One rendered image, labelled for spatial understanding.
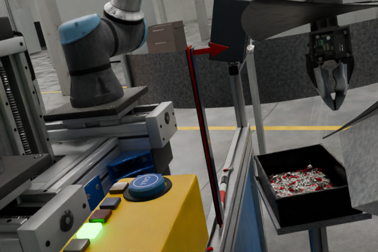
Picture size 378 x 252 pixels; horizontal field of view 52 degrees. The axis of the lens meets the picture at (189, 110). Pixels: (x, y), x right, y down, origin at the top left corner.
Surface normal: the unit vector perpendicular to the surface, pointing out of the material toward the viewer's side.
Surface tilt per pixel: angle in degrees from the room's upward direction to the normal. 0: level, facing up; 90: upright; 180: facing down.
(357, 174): 55
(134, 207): 0
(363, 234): 0
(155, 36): 90
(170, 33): 90
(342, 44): 73
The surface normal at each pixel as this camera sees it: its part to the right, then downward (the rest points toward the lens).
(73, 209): 0.95, -0.09
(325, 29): -0.27, 0.01
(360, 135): -0.85, -0.32
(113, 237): -0.18, -0.94
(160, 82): -0.62, 0.33
